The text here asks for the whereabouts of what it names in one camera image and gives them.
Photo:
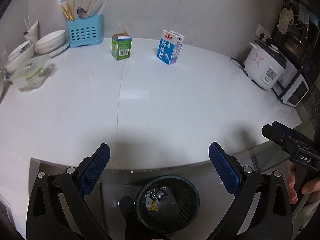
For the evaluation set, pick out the person's right hand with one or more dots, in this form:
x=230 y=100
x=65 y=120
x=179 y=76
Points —
x=295 y=180

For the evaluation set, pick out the white rice cooker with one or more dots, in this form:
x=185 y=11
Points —
x=265 y=64

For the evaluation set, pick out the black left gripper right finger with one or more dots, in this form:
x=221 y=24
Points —
x=260 y=209

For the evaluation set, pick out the wooden chopsticks bundle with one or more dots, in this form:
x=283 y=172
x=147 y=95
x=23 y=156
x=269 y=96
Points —
x=68 y=11

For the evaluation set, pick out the metal spoon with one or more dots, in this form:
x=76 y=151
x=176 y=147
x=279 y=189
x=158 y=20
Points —
x=82 y=13

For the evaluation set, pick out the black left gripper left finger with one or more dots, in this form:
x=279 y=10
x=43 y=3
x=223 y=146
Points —
x=45 y=216

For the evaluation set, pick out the stacked white bowls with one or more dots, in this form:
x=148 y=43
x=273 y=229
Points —
x=19 y=55

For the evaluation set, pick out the clear food container green lid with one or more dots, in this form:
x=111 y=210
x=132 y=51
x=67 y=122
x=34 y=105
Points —
x=32 y=73

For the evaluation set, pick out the white ribbed plate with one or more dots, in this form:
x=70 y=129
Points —
x=60 y=50

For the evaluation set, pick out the blue snack wrapper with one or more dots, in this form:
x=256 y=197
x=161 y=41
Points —
x=157 y=193

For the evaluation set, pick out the white paper cup with straws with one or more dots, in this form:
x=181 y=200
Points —
x=32 y=33

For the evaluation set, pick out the white bowl red rim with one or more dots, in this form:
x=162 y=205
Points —
x=50 y=42

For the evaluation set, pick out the wall power socket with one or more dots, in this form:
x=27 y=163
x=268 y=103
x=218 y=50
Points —
x=262 y=33

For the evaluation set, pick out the white microwave oven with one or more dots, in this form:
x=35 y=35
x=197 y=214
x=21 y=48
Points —
x=291 y=87

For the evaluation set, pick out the blue utensil holder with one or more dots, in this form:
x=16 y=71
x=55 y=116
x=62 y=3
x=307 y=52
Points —
x=88 y=32

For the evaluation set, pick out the teal trash bin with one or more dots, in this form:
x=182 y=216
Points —
x=176 y=211

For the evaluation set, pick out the yellow black wrapper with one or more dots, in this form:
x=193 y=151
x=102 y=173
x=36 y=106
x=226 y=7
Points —
x=152 y=205

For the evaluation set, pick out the blue milk carton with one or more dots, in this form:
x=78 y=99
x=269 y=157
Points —
x=170 y=46

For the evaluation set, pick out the green open cardboard box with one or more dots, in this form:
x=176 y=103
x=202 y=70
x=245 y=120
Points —
x=121 y=44

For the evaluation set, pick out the white plastic chopsticks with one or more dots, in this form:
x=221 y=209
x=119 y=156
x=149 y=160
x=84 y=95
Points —
x=102 y=7

